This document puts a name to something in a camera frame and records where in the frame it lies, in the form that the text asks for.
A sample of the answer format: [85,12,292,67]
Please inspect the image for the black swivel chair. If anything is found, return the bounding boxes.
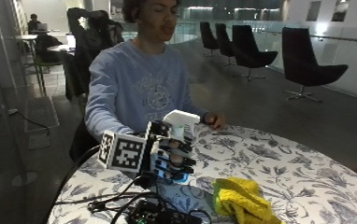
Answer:
[281,26,350,104]
[198,21,221,58]
[216,22,237,67]
[232,24,280,82]

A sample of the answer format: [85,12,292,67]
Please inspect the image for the white marker cube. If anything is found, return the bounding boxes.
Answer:
[97,130,149,174]

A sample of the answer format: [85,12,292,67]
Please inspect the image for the floral tablecloth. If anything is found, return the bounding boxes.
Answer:
[46,123,357,224]

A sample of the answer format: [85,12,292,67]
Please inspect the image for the green chair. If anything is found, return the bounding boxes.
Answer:
[32,55,65,97]

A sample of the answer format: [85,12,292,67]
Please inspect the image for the white round table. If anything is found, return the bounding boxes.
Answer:
[13,34,46,96]

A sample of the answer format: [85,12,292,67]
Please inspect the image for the black electronic device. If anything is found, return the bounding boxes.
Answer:
[125,200,205,224]

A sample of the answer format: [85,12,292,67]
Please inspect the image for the metal handrail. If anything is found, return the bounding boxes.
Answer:
[256,28,357,47]

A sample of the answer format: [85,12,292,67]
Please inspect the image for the the person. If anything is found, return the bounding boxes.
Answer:
[69,0,228,162]

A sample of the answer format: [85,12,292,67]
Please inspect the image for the black floor cable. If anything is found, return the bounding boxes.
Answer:
[6,107,53,136]

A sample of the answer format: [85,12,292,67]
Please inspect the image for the grey floor mat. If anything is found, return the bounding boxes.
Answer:
[22,95,62,134]

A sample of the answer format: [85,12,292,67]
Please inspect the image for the yellow cloth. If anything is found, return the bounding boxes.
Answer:
[212,176,285,224]

